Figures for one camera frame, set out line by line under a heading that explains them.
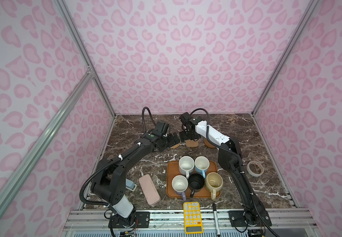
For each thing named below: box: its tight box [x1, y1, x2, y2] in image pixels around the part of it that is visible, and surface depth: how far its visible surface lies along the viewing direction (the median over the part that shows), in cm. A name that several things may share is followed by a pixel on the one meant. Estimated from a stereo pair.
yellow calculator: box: [183, 201, 204, 235], surface depth 74 cm
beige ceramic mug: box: [205, 171, 223, 200], surface depth 79 cm
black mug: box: [188, 172, 206, 198], surface depth 79 cm
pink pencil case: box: [138, 173, 162, 206], surface depth 83 cm
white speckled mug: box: [178, 155, 195, 179], surface depth 87 cm
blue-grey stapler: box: [125, 178, 137, 192], surface depth 82 cm
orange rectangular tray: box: [166, 160, 221, 198], surface depth 83 cm
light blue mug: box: [194, 156, 211, 179], surface depth 85 cm
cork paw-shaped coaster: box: [184, 139, 199, 148], surface depth 103 cm
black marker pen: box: [212, 202, 221, 237], surface depth 74 cm
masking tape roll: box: [246, 160, 265, 178], surface depth 92 cm
